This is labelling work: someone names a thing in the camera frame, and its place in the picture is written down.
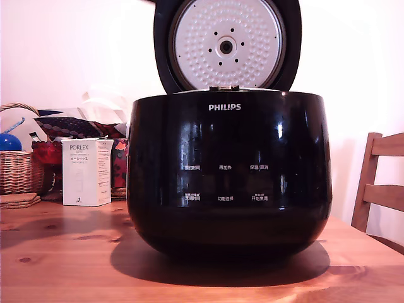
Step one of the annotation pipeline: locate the black rice cooker lid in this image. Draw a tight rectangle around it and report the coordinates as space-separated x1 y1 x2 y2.
153 0 302 95

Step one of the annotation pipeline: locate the black Philips rice cooker body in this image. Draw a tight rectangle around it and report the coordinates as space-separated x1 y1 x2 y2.
126 90 333 260

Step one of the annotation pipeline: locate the red floral tin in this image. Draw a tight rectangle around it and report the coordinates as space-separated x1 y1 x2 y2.
111 138 129 190

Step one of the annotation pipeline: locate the white Porlex box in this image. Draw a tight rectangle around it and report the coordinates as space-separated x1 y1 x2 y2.
61 137 114 207

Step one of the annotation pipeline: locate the dark patterned cushion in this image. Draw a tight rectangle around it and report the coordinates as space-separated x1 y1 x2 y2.
33 116 127 140

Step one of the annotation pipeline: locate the red glass bowl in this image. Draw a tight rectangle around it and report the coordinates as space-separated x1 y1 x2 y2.
31 140 62 165

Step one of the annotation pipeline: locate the wooden chair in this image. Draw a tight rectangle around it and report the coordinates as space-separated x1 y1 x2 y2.
350 132 404 253

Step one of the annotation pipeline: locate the blue ribbon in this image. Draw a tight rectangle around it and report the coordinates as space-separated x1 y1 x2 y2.
4 117 25 133

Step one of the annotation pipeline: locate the stack of cork coasters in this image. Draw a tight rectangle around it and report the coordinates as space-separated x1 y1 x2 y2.
0 193 42 210

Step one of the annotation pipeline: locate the blue ball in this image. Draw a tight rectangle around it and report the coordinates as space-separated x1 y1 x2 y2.
0 133 23 152

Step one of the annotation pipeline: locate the wicker basket with handle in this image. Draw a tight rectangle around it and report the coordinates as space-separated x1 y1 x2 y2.
0 102 46 195

